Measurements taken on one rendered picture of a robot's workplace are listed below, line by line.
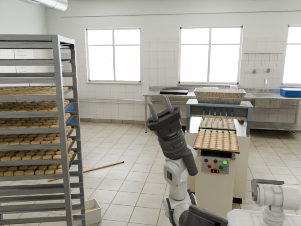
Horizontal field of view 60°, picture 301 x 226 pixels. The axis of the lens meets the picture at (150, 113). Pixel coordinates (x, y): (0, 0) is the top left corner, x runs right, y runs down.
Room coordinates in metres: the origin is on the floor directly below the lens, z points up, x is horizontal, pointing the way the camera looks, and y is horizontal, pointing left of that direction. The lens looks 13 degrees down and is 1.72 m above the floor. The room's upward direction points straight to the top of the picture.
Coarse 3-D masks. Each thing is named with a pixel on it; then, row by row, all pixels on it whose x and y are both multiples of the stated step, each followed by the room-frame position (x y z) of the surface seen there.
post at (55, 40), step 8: (56, 40) 1.34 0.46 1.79; (56, 48) 1.34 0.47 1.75; (56, 56) 1.34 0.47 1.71; (56, 64) 1.34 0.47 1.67; (56, 72) 1.34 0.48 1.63; (56, 80) 1.34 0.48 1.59; (56, 88) 1.34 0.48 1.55; (56, 96) 1.33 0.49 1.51; (64, 112) 1.36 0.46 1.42; (64, 120) 1.35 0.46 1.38; (64, 128) 1.34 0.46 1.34; (64, 136) 1.34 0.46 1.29; (64, 144) 1.34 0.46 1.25; (64, 152) 1.34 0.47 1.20; (64, 160) 1.34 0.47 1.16; (64, 168) 1.34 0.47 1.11; (64, 176) 1.34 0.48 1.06; (64, 184) 1.34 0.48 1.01; (64, 192) 1.34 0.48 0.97; (72, 216) 1.36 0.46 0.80; (72, 224) 1.35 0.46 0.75
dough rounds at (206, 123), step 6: (204, 120) 3.16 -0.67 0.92; (210, 120) 3.16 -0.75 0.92; (216, 120) 3.17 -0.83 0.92; (222, 120) 3.24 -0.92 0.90; (228, 120) 3.16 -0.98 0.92; (204, 126) 2.87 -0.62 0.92; (210, 126) 2.87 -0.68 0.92; (216, 126) 2.91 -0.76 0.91; (222, 126) 2.94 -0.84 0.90; (228, 126) 2.93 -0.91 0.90
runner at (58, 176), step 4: (0, 176) 1.33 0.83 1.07; (4, 176) 1.33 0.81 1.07; (8, 176) 1.33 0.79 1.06; (12, 176) 1.34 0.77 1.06; (16, 176) 1.34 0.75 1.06; (20, 176) 1.34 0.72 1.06; (24, 176) 1.34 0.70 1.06; (28, 176) 1.34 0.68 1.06; (32, 176) 1.35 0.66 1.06; (36, 176) 1.35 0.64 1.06; (40, 176) 1.35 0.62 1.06; (44, 176) 1.35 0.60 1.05; (48, 176) 1.36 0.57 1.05; (52, 176) 1.36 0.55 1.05; (56, 176) 1.36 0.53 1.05; (60, 176) 1.36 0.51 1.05; (0, 180) 1.33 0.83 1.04; (4, 180) 1.33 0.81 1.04; (8, 180) 1.33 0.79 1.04; (12, 180) 1.34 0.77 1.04; (16, 180) 1.34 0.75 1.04; (20, 180) 1.34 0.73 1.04
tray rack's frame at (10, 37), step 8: (0, 40) 1.32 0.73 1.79; (8, 40) 1.32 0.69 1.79; (16, 40) 1.32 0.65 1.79; (24, 40) 1.32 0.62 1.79; (32, 40) 1.33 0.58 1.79; (40, 40) 1.33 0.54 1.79; (48, 40) 1.33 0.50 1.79; (64, 40) 1.49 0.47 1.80; (72, 40) 1.71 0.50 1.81; (0, 216) 1.72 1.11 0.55
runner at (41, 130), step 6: (0, 132) 1.33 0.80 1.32; (6, 132) 1.34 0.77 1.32; (12, 132) 1.34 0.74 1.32; (18, 132) 1.34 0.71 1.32; (24, 132) 1.34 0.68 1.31; (30, 132) 1.35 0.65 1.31; (36, 132) 1.35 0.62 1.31; (42, 132) 1.35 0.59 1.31; (48, 132) 1.36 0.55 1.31; (54, 132) 1.36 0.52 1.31; (66, 132) 1.37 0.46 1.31
